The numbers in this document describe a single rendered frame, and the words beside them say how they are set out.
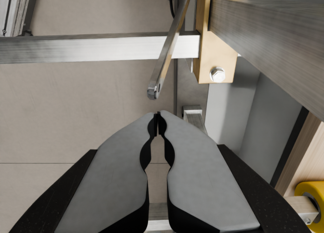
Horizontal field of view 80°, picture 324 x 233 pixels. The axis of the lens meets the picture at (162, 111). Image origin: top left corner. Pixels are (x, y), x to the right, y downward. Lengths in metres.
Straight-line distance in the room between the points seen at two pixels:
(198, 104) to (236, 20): 0.35
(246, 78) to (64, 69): 1.03
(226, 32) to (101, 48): 0.16
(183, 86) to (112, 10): 0.76
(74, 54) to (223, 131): 0.52
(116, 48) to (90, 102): 1.10
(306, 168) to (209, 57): 0.26
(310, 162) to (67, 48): 0.41
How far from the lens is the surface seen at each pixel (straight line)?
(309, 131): 0.38
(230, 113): 0.64
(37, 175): 2.03
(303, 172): 0.43
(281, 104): 0.53
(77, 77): 1.31
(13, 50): 0.33
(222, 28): 0.21
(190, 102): 0.49
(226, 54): 0.28
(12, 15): 1.07
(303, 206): 0.41
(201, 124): 0.44
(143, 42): 0.27
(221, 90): 0.59
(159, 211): 0.35
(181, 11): 0.20
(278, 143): 0.55
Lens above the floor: 1.12
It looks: 57 degrees down
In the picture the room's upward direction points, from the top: 177 degrees clockwise
